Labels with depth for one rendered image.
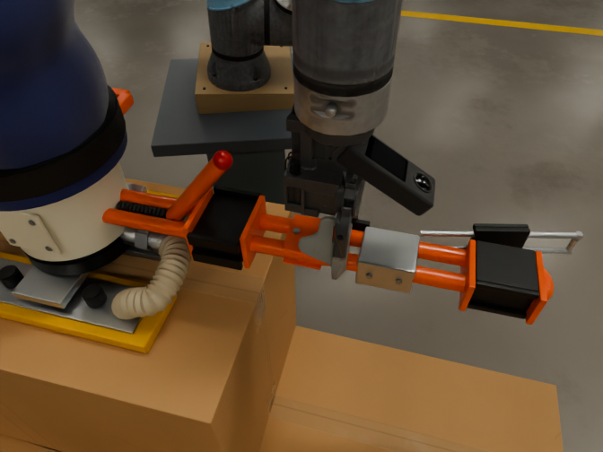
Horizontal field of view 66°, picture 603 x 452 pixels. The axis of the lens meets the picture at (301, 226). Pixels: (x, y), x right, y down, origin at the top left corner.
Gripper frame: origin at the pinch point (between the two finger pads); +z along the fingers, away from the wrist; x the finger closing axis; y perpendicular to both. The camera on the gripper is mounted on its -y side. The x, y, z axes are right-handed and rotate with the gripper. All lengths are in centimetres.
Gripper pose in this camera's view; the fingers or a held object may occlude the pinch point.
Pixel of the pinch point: (347, 248)
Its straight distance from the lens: 60.5
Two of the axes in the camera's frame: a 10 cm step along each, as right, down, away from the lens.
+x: -2.7, 7.1, -6.6
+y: -9.6, -1.9, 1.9
